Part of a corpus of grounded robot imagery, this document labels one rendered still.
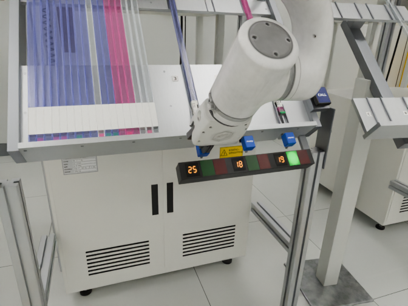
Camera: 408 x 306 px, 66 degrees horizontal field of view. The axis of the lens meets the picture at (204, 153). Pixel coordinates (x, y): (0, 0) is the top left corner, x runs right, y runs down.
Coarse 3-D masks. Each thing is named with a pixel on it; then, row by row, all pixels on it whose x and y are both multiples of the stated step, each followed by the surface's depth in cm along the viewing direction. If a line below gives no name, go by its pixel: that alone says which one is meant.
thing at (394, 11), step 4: (388, 0) 102; (388, 4) 102; (392, 4) 101; (392, 8) 100; (396, 8) 100; (392, 12) 100; (396, 12) 99; (396, 16) 99; (400, 16) 98; (396, 20) 99; (400, 20) 97; (400, 24) 97; (404, 24) 97; (404, 28) 96; (404, 32) 96
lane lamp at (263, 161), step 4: (260, 156) 73; (264, 156) 74; (260, 160) 73; (264, 160) 73; (268, 160) 74; (260, 164) 73; (264, 164) 73; (268, 164) 73; (260, 168) 72; (264, 168) 72
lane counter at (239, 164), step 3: (231, 159) 71; (234, 159) 71; (237, 159) 72; (240, 159) 72; (234, 162) 71; (237, 162) 71; (240, 162) 71; (243, 162) 72; (234, 165) 71; (237, 165) 71; (240, 165) 71; (243, 165) 71; (234, 168) 70; (237, 168) 71; (240, 168) 71; (243, 168) 71; (234, 171) 70
